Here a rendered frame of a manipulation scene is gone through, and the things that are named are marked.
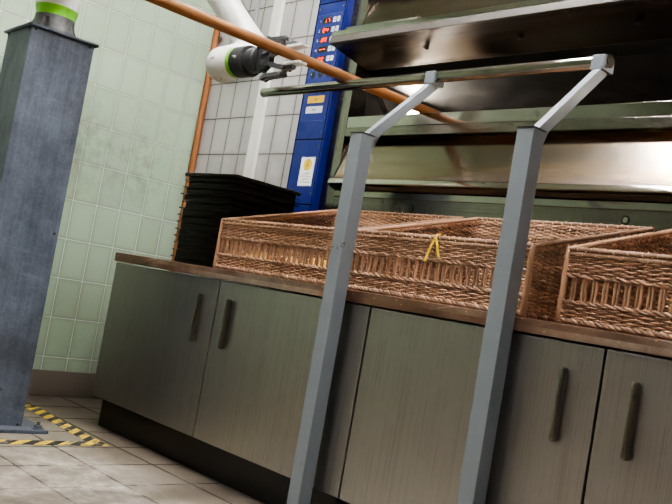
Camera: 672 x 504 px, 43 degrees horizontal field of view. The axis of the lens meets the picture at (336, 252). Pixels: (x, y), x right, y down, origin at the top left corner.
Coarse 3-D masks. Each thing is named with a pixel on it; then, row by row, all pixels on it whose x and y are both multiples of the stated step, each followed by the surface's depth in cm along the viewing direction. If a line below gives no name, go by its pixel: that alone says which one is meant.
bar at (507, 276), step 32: (512, 64) 204; (544, 64) 197; (576, 64) 191; (608, 64) 185; (416, 96) 217; (576, 96) 180; (384, 128) 210; (544, 128) 173; (352, 160) 204; (512, 160) 171; (352, 192) 203; (512, 192) 170; (352, 224) 204; (512, 224) 168; (352, 256) 205; (512, 256) 167; (512, 288) 168; (320, 320) 203; (512, 320) 169; (320, 352) 202; (320, 384) 201; (480, 384) 168; (320, 416) 202; (480, 416) 167; (480, 448) 165; (480, 480) 166
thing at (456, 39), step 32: (576, 0) 221; (608, 0) 214; (640, 0) 208; (384, 32) 270; (416, 32) 261; (448, 32) 255; (480, 32) 249; (512, 32) 243; (544, 32) 238; (576, 32) 232; (608, 32) 227; (640, 32) 223; (384, 64) 292; (416, 64) 284
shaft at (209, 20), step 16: (160, 0) 206; (176, 0) 209; (192, 16) 213; (208, 16) 215; (224, 32) 221; (240, 32) 222; (272, 48) 230; (288, 48) 234; (320, 64) 242; (384, 96) 261; (400, 96) 265; (432, 112) 276
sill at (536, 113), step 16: (448, 112) 265; (464, 112) 261; (480, 112) 256; (496, 112) 252; (512, 112) 248; (528, 112) 244; (544, 112) 240; (576, 112) 232; (592, 112) 229; (608, 112) 225; (624, 112) 222; (640, 112) 219; (656, 112) 216
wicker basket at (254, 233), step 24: (264, 216) 270; (288, 216) 277; (312, 216) 284; (336, 216) 291; (360, 216) 283; (384, 216) 275; (408, 216) 268; (432, 216) 261; (456, 216) 254; (240, 240) 251; (264, 240) 243; (288, 240) 236; (312, 240) 229; (216, 264) 258; (240, 264) 250; (264, 264) 242; (288, 264) 234
